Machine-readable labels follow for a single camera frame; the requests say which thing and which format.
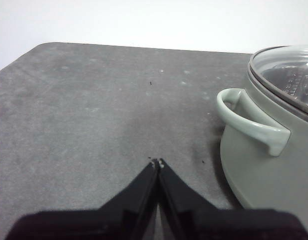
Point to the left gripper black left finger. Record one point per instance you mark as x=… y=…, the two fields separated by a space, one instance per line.
x=106 y=222

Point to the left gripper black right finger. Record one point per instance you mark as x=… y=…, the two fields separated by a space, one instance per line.
x=218 y=225

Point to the glass lid with green knob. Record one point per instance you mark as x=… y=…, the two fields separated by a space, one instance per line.
x=281 y=62

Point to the pale green electric steamer pot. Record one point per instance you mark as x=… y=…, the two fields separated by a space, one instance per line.
x=256 y=175

